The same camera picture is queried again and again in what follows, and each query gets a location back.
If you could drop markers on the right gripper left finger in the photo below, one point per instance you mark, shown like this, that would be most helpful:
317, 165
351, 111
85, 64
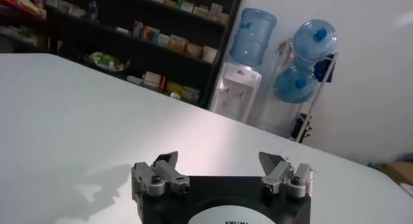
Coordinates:
167, 173

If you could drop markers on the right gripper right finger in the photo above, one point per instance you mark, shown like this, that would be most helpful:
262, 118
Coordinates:
277, 172

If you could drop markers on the black hanging object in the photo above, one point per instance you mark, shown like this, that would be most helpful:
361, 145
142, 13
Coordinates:
301, 126

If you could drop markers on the white work table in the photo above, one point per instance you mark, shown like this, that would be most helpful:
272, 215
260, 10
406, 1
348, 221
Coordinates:
129, 122

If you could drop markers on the white metal jug rack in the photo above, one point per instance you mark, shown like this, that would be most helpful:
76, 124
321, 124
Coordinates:
309, 115

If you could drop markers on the blue water jug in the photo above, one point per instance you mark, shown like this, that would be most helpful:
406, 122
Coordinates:
313, 41
253, 38
295, 85

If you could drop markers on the white water dispenser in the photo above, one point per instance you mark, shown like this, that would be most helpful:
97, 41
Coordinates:
235, 93

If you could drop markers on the black shelf unit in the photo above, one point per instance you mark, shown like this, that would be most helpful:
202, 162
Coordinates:
145, 59

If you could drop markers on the open cardboard box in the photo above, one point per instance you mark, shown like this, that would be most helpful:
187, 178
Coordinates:
397, 172

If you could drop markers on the green white bowl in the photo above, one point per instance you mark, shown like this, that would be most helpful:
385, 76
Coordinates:
106, 61

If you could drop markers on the orange medicine box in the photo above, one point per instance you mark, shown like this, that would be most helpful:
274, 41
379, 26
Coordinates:
177, 43

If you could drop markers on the pink medicine box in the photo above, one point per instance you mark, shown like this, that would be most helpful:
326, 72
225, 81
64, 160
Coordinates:
216, 12

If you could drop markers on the dark blue bottle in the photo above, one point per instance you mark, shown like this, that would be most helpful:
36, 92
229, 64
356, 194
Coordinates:
92, 10

